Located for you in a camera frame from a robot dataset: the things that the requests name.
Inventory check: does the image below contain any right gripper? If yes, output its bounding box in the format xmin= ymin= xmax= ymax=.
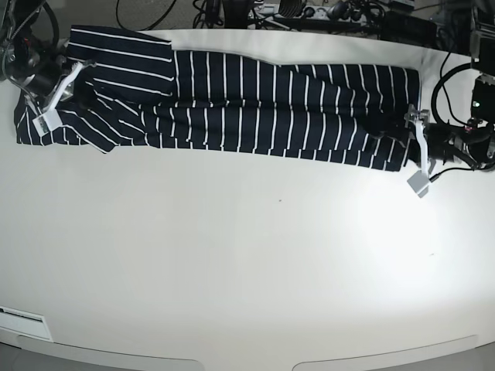
xmin=19 ymin=61 xmax=99 ymax=111

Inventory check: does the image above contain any navy white striped T-shirt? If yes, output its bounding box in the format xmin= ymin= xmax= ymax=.
xmin=14 ymin=26 xmax=420 ymax=172

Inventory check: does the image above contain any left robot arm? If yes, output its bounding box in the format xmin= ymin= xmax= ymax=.
xmin=376 ymin=1 xmax=494 ymax=172

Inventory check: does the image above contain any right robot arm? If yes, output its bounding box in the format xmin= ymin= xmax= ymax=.
xmin=1 ymin=1 xmax=96 ymax=113

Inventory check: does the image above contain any black equipment box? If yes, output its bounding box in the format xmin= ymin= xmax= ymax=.
xmin=379 ymin=11 xmax=437 ymax=46

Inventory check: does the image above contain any white power strip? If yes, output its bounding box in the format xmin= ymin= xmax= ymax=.
xmin=254 ymin=3 xmax=366 ymax=23

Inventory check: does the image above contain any black looped floor cable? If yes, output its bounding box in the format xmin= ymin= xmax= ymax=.
xmin=117 ymin=0 xmax=179 ymax=32

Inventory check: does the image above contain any white label sticker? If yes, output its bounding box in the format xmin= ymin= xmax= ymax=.
xmin=0 ymin=306 xmax=53 ymax=342

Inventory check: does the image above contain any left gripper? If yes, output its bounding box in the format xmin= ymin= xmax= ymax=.
xmin=370 ymin=115 xmax=470 ymax=166

